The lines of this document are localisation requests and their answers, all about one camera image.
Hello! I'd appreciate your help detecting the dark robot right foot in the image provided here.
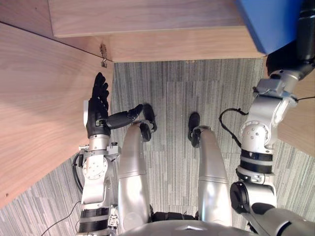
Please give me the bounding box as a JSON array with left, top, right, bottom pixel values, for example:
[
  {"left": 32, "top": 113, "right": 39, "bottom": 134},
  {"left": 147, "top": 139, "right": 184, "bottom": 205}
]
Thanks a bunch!
[{"left": 188, "top": 112, "right": 202, "bottom": 148}]

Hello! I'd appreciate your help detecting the silver robot torso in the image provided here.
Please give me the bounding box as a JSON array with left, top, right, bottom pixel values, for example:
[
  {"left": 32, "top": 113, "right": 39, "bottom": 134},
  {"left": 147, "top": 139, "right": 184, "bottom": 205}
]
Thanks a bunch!
[{"left": 120, "top": 211, "right": 252, "bottom": 236}]

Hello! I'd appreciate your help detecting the thin black trailing cable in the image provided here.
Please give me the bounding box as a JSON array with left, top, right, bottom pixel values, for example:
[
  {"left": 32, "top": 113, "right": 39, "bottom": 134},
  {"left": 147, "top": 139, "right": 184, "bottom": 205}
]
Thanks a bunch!
[{"left": 40, "top": 201, "right": 82, "bottom": 236}]

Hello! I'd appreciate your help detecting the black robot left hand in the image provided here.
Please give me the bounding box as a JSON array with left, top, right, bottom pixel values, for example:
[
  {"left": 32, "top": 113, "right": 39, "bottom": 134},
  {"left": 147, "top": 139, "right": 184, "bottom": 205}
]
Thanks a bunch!
[{"left": 83, "top": 72, "right": 144, "bottom": 138}]

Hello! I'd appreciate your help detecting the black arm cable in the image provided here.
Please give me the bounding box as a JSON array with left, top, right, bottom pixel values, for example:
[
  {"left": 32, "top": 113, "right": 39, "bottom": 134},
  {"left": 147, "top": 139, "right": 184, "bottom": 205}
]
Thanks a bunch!
[
  {"left": 218, "top": 107, "right": 250, "bottom": 148},
  {"left": 72, "top": 151, "right": 85, "bottom": 193}
]

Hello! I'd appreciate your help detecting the open wooden cabinet door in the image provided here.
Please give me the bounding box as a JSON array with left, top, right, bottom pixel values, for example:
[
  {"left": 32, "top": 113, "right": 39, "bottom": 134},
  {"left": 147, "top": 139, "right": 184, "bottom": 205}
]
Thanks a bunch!
[{"left": 0, "top": 21, "right": 114, "bottom": 209}]

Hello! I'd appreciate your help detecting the silver robot right leg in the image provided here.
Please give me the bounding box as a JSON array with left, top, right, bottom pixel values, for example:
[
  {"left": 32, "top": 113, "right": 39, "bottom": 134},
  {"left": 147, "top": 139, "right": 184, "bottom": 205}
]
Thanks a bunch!
[{"left": 196, "top": 125, "right": 233, "bottom": 228}]

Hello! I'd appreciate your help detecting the metal cabinet door hinge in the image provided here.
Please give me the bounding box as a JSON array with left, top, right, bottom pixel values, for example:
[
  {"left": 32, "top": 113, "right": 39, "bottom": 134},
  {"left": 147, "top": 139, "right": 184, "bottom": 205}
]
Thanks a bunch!
[{"left": 99, "top": 43, "right": 108, "bottom": 67}]

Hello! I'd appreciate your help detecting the wooden cabinet shelf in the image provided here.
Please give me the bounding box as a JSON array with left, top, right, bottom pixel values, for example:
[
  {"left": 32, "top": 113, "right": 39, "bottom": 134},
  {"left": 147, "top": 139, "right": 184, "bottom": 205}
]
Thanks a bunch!
[{"left": 48, "top": 0, "right": 248, "bottom": 38}]

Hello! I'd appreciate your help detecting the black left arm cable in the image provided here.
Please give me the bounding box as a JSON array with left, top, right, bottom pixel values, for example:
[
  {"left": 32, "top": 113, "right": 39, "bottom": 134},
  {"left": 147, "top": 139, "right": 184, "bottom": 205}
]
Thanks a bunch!
[{"left": 72, "top": 151, "right": 85, "bottom": 193}]

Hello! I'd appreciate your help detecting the dark robot left foot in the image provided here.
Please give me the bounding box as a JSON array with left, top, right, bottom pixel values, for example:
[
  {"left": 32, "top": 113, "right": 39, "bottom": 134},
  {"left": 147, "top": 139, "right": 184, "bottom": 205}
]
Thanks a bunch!
[{"left": 139, "top": 103, "right": 158, "bottom": 143}]

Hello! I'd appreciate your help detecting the wooden office cabinet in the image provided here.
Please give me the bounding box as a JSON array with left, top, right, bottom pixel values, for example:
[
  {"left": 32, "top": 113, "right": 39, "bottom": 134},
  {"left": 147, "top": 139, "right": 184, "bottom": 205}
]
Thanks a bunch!
[{"left": 0, "top": 0, "right": 268, "bottom": 63}]

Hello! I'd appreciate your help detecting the dark robot foot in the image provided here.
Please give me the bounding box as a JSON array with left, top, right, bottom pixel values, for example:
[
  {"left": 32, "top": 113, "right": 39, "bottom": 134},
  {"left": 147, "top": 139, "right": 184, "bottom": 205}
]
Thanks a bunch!
[
  {"left": 188, "top": 112, "right": 202, "bottom": 148},
  {"left": 139, "top": 103, "right": 158, "bottom": 143}
]

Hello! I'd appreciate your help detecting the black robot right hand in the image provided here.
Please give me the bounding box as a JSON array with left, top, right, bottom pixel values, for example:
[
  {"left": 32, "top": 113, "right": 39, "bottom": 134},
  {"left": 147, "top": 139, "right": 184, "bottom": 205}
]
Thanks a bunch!
[{"left": 266, "top": 0, "right": 315, "bottom": 81}]

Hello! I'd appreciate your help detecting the blue lever arch folder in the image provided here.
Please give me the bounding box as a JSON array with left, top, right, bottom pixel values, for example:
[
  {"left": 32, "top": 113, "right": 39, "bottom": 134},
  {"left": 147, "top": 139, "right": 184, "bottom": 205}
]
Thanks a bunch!
[{"left": 233, "top": 0, "right": 305, "bottom": 55}]

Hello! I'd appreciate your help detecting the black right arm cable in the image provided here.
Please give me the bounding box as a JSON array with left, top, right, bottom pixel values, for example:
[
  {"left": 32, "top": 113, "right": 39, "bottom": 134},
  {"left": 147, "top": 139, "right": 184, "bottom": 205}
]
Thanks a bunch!
[{"left": 218, "top": 107, "right": 250, "bottom": 148}]

